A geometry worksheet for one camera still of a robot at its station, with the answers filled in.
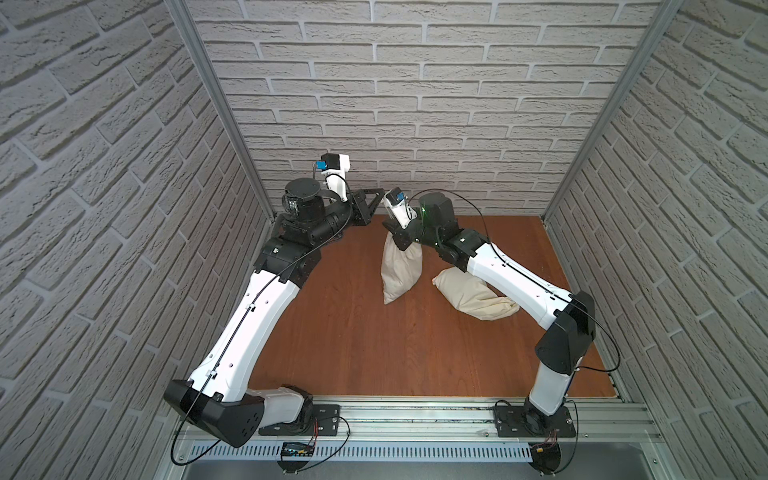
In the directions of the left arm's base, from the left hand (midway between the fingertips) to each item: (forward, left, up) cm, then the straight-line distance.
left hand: (382, 182), depth 60 cm
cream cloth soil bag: (+1, -6, -32) cm, 33 cm away
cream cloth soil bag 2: (-5, -27, -38) cm, 47 cm away
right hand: (+3, +1, -16) cm, 17 cm away
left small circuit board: (-42, +20, -50) cm, 68 cm away
